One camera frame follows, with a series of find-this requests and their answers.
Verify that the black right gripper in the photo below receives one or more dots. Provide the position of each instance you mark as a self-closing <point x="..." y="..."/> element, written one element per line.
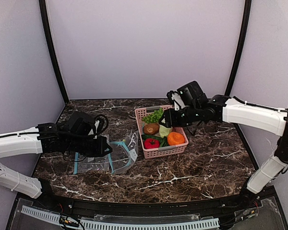
<point x="171" y="117"/>

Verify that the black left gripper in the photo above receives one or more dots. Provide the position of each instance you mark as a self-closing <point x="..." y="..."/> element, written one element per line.
<point x="96" y="146"/>

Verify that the clear zip bag blue zipper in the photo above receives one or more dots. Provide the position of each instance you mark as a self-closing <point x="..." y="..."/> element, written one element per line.
<point x="124" y="154"/>

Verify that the orange persimmon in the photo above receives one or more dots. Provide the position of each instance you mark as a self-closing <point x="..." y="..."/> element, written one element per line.
<point x="175" y="138"/>

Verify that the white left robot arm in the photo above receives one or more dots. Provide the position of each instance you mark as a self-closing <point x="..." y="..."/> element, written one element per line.
<point x="81" y="133"/>

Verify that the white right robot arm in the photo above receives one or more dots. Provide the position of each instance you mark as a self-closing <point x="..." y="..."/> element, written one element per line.
<point x="232" y="110"/>

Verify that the flat clear zip bag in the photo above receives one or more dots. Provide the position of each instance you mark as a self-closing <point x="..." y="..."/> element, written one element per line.
<point x="84" y="164"/>

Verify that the green lettuce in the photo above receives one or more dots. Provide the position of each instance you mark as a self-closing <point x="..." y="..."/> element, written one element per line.
<point x="153" y="117"/>

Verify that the white radish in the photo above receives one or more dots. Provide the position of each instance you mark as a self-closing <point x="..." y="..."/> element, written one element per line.
<point x="164" y="131"/>

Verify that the brown potato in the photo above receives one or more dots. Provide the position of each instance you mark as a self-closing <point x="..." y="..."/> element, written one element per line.
<point x="151" y="129"/>

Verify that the dark green leaf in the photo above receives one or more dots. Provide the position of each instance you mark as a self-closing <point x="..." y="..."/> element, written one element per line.
<point x="163" y="142"/>

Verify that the pink perforated plastic basket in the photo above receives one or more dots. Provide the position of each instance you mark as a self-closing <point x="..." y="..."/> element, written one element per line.
<point x="160" y="151"/>

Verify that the green cucumber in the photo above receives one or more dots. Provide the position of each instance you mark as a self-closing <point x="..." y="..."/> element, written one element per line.
<point x="145" y="136"/>

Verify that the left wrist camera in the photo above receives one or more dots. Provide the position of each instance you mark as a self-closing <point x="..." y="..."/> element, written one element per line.
<point x="98" y="126"/>

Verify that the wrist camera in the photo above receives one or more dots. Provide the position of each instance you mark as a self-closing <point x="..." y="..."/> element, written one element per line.
<point x="98" y="126"/>
<point x="176" y="100"/>

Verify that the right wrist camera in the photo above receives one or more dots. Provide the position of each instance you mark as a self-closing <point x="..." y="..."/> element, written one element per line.
<point x="176" y="100"/>

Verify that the white slotted cable duct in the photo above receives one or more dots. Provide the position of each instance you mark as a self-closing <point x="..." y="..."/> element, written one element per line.
<point x="106" y="222"/>

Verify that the black front rail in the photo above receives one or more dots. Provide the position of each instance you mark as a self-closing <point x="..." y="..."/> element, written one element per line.
<point x="218" y="207"/>

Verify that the black right frame post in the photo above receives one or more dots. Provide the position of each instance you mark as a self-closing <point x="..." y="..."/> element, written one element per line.
<point x="240" y="46"/>

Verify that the black frame post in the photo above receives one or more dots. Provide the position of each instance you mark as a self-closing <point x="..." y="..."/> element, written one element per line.
<point x="51" y="50"/>
<point x="240" y="46"/>

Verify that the black left frame post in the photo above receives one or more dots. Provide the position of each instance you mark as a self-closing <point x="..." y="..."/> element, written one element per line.
<point x="51" y="50"/>

